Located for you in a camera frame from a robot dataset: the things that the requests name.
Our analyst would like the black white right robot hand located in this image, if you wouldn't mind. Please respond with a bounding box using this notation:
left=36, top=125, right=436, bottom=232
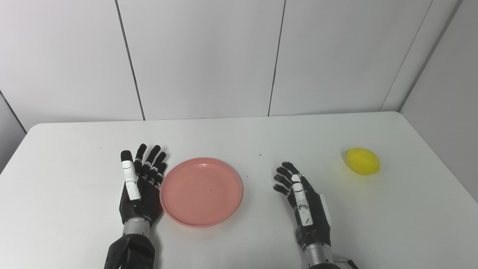
left=273, top=161, right=332, bottom=251

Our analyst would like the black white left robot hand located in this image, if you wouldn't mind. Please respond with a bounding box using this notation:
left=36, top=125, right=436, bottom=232
left=119, top=143, right=167, bottom=226

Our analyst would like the pink round plate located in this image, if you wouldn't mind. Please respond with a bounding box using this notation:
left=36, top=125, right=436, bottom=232
left=159, top=157, right=244, bottom=228

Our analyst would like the yellow lemon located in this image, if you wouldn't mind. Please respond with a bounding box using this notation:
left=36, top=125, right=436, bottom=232
left=345, top=148, right=381, bottom=176

